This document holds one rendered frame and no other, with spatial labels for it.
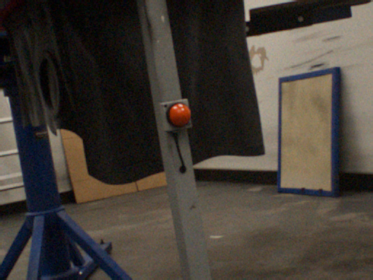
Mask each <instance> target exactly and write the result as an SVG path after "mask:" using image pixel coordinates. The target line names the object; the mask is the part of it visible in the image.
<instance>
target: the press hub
mask: <svg viewBox="0 0 373 280"><path fill-rule="evenodd" d="M0 43H1V44H2V48H3V52H1V53H0V58H4V61H6V62H5V65H2V66H0V73H7V75H8V77H5V78H2V79H0V90H3V94H4V97H7V98H8V99H9V107H10V111H11V115H12V121H13V128H14V132H15V138H16V145H17V151H18V154H19V158H20V168H21V172H22V175H23V185H24V189H25V199H26V202H27V205H28V213H27V214H25V218H26V222H27V225H28V228H31V232H32V233H33V228H34V220H35V217H38V216H42V215H45V217H46V221H47V235H46V241H45V246H44V262H43V268H42V278H41V280H81V277H82V272H81V271H80V272H79V268H77V267H71V261H70V254H69V250H68V240H67V237H66V233H65V232H64V231H63V230H61V228H60V227H59V226H58V224H57V220H56V217H55V214H56V213H57V212H59V211H62V210H64V211H65V213H66V207H64V206H61V202H60V196H59V189H58V183H57V179H56V173H55V166H54V162H53V155H52V148H51V145H50V135H49V132H48V128H47V124H41V125H39V126H36V127H33V125H32V123H30V124H28V125H27V126H26V127H25V128H24V129H23V120H22V114H21V109H20V101H19V92H18V87H17V80H16V75H15V65H14V63H13V59H12V54H11V49H10V46H9V41H8V38H7V32H4V33H0Z"/></svg>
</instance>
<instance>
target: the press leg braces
mask: <svg viewBox="0 0 373 280"><path fill-rule="evenodd" d="M55 217H56V220H57V224H58V226H59V227H60V228H61V230H63V231H64V232H65V233H66V237H67V240H68V250H69V254H70V261H72V263H73V265H72V267H77V268H86V266H87V265H88V264H90V260H88V261H85V259H84V258H83V256H82V254H81V253H80V250H79V249H78V248H77V245H79V246H80V248H82V249H83V251H85V252H86V253H87V254H88V255H89V256H90V257H91V258H92V259H93V260H94V261H95V262H96V264H98V265H99V267H100V268H101V269H102V270H103V271H104V272H105V273H106V274H107V275H108V276H109V277H110V278H111V279H112V280H133V279H132V278H131V277H130V276H129V275H128V274H127V273H126V272H125V270H124V269H122V268H121V266H119V265H118V263H116V262H115V260H113V259H112V257H110V256H109V254H107V253H106V251H105V250H103V248H102V247H100V245H99V244H97V242H96V241H94V240H93V238H91V237H90V235H88V234H87V233H86V232H84V230H83V229H81V227H80V226H79V225H78V224H77V223H76V222H75V221H74V220H73V219H72V218H71V217H70V216H69V215H67V214H66V213H65V211H64V210H62V211H59V212H57V213H56V214H55ZM46 235H47V221H46V217H45V215H42V216H38V217H35V220H34V228H33V233H32V232H31V228H28V225H27V222H26V219H25V222H24V223H23V224H22V226H21V229H20V230H19V231H18V233H17V235H16V237H15V239H14V241H13V242H12V244H11V246H10V248H9V250H8V251H7V253H6V255H5V257H4V259H3V261H2V262H1V264H0V280H7V278H8V277H9V274H10V273H11V271H12V270H13V267H14V266H15V264H16V263H17V261H18V259H19V257H20V255H21V254H22V252H23V250H24V248H25V247H26V245H27V243H28V241H29V240H30V238H31V236H32V238H31V252H30V257H29V262H28V270H27V276H26V280H41V278H42V268H43V262H44V246H45V241H46ZM75 242H76V243H77V245H76V244H75Z"/></svg>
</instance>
